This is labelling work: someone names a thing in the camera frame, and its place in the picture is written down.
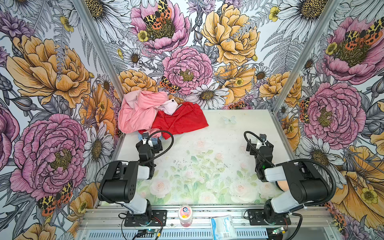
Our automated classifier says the light blue cloth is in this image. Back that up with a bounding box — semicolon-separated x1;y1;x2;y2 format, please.
138;134;161;147

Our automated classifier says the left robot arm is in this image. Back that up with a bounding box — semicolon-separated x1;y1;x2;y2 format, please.
98;139;163;227

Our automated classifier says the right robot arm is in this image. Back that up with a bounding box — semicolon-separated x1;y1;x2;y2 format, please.
246;140;336;226

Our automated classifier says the pink cloth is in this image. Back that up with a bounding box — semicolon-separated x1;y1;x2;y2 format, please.
118;90;179;134

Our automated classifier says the plush doll toy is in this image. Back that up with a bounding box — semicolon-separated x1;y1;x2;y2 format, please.
276;181;290;192

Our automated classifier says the red shirt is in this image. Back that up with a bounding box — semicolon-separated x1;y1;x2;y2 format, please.
139;102;209;135

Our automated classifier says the pink lidded jar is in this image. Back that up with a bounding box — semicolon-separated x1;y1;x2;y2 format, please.
178;205;193;228

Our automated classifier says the white wipes packet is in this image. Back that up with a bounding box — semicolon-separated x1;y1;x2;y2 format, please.
210;215;237;240

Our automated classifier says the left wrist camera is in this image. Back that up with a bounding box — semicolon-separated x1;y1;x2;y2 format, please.
142;132;150;141

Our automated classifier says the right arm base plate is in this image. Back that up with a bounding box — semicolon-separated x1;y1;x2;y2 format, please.
244;209;291;226

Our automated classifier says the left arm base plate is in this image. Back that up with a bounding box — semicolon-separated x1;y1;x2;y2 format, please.
123;210;168;227

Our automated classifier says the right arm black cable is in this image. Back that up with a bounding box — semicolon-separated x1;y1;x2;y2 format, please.
243;131;337;207

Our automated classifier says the aluminium front rail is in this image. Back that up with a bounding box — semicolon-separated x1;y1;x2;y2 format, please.
76;205;342;240

